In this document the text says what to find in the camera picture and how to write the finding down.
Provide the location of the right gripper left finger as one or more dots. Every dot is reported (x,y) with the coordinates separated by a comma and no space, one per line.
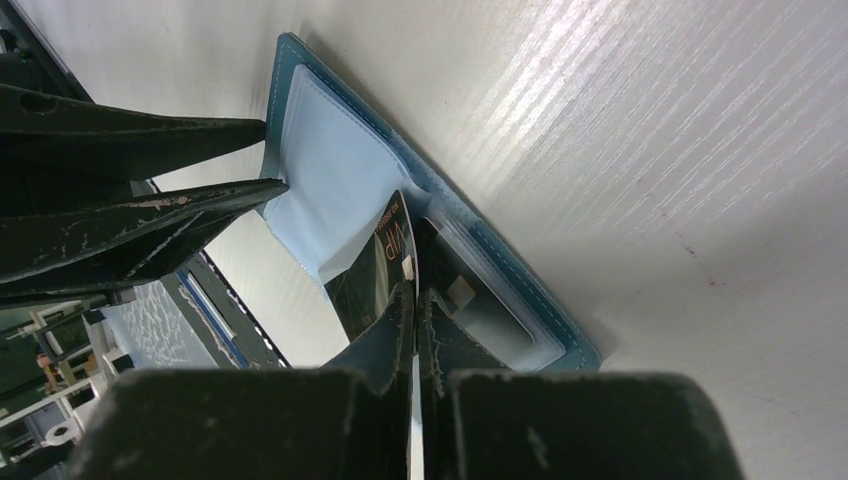
(348,419)

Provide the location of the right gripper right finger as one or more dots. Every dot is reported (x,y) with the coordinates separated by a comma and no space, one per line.
(482,420)

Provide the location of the black VIP credit card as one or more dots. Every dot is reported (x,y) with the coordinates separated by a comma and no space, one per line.
(360,294)

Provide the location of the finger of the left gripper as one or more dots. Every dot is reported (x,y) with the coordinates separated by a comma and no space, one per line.
(118,245)
(53,145)

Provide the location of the blue card holder wallet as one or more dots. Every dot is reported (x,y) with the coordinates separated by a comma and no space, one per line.
(346,168)

